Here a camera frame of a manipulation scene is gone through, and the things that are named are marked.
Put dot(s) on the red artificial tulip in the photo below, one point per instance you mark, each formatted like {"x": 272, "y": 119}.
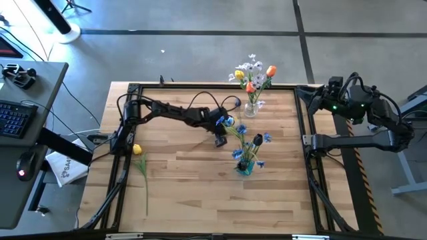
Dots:
{"x": 250, "y": 87}

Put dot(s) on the grey desk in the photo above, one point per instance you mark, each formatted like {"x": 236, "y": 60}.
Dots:
{"x": 20, "y": 150}

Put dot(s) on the grey stand legs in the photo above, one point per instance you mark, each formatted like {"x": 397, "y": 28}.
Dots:
{"x": 405, "y": 173}

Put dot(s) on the orange artificial tulip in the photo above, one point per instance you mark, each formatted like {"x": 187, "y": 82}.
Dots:
{"x": 271, "y": 70}

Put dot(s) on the white artificial flower sprig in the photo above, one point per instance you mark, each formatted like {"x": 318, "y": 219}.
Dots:
{"x": 258, "y": 80}

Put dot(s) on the black tripod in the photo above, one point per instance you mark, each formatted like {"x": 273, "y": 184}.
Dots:
{"x": 75, "y": 5}

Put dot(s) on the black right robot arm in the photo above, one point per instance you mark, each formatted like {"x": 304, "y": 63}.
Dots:
{"x": 350, "y": 141}

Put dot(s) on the black clamp gadget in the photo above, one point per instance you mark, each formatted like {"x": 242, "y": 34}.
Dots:
{"x": 20, "y": 76}

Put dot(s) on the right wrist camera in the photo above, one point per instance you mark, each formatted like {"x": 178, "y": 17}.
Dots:
{"x": 335, "y": 82}

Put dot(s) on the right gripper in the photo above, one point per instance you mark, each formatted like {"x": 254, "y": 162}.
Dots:
{"x": 333, "y": 101}

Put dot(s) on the silver metal bracket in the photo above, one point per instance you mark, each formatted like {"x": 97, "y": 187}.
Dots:
{"x": 310, "y": 237}
{"x": 124, "y": 236}

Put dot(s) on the yellow artificial tulip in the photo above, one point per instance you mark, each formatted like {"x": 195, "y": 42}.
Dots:
{"x": 239, "y": 74}
{"x": 136, "y": 149}

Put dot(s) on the black aluminium table frame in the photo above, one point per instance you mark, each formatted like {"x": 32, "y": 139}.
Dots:
{"x": 217, "y": 86}

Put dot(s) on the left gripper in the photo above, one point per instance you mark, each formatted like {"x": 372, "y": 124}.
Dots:
{"x": 208, "y": 118}

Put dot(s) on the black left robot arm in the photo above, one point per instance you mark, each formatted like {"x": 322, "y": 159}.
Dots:
{"x": 166, "y": 111}

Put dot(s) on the black computer mouse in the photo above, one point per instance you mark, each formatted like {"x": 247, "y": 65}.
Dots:
{"x": 26, "y": 165}

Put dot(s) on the clear glass vase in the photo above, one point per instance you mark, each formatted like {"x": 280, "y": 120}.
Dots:
{"x": 251, "y": 110}

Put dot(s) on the black column white round base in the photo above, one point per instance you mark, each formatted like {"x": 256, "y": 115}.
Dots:
{"x": 55, "y": 16}

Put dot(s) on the black artificial tulip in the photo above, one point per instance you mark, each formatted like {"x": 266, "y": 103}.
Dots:
{"x": 258, "y": 139}
{"x": 242, "y": 165}

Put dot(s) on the black keyboard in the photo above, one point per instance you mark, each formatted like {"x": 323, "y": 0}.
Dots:
{"x": 13, "y": 118}

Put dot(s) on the black hazard-striped base plate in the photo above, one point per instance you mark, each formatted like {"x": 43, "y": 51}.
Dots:
{"x": 362, "y": 186}

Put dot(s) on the blue cut-glass vase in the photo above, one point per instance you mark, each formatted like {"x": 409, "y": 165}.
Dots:
{"x": 248, "y": 171}

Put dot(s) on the black red screen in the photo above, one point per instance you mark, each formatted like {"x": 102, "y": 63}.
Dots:
{"x": 7, "y": 49}

